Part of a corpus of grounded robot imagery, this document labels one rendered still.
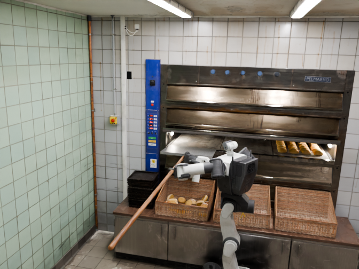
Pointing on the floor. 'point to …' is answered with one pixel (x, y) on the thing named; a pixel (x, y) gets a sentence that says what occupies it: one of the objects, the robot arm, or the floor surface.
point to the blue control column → (154, 94)
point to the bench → (168, 240)
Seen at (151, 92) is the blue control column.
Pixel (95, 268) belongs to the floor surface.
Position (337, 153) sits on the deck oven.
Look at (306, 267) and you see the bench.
